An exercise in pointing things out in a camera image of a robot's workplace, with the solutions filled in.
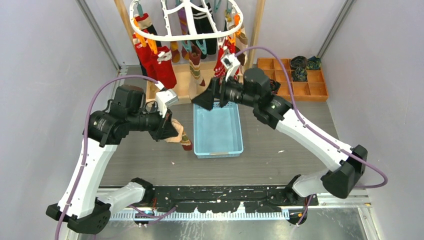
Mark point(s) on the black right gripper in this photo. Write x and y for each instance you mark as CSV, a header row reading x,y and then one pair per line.
x,y
205,99

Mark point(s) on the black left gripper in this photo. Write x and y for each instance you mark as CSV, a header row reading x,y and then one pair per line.
x,y
165,128

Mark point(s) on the striped beige sock front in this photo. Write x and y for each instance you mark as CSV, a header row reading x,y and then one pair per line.
x,y
181,138

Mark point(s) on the striped beige sock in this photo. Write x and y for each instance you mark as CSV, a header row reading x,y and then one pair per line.
x,y
181,138
197,83

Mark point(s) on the red santa sock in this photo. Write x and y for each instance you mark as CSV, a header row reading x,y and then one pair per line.
x,y
162,64
143,52

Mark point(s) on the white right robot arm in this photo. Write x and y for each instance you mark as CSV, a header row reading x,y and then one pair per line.
x,y
342,171

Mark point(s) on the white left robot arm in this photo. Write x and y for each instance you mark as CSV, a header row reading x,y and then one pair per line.
x,y
80,208

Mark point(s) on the wooden hanger stand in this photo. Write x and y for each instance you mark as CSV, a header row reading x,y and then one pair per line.
x,y
182,70

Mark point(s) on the light blue plastic basket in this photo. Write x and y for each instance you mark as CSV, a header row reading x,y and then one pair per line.
x,y
217,133

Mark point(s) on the rolled dark sock left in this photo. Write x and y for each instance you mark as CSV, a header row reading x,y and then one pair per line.
x,y
274,86

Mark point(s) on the rolled dark sock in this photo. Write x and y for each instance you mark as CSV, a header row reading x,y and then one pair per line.
x,y
314,63
299,75
274,86
298,62

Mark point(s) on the navy sock far left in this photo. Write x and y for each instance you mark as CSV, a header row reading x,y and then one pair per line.
x,y
145,24

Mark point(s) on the purple striped sock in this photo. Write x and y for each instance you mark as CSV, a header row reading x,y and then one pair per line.
x,y
176,54

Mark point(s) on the rolled dark sock middle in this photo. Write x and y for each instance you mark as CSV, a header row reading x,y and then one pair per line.
x,y
299,75

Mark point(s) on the rolled dark sock top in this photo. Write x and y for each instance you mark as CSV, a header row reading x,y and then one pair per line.
x,y
298,62

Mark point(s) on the orange wooden compartment tray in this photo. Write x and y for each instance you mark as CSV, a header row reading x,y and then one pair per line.
x,y
314,89

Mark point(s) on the rolled dark sock right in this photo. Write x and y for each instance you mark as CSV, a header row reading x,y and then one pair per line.
x,y
314,63

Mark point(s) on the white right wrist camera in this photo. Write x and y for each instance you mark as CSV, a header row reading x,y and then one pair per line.
x,y
231,65

